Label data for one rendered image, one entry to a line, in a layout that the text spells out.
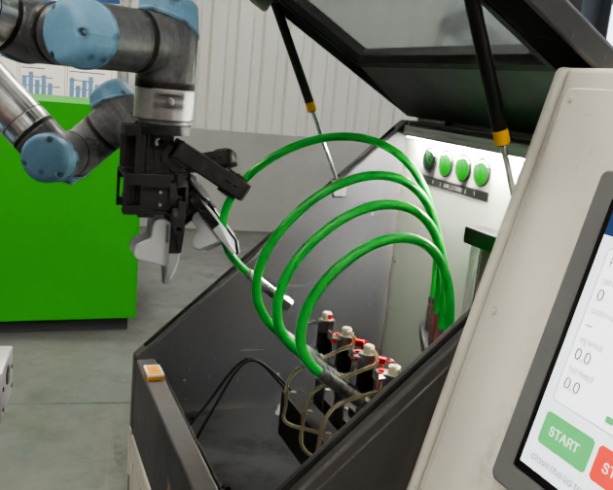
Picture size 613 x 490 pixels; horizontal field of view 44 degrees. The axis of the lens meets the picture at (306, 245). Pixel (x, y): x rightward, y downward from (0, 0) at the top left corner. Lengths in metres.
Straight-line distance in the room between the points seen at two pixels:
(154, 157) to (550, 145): 0.48
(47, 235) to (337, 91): 4.19
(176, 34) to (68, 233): 3.48
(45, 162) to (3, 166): 3.11
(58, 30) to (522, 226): 0.56
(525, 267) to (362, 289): 0.79
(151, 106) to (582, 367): 0.58
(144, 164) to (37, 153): 0.27
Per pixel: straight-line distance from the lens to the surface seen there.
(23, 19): 0.98
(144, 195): 0.97
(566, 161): 0.88
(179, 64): 0.96
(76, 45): 0.88
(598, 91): 0.88
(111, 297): 4.51
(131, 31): 0.91
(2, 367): 1.38
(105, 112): 1.33
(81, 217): 4.37
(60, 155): 1.20
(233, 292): 1.53
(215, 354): 1.56
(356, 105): 7.89
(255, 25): 7.67
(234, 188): 1.00
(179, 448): 1.19
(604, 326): 0.78
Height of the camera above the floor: 1.50
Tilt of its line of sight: 12 degrees down
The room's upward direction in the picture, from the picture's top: 5 degrees clockwise
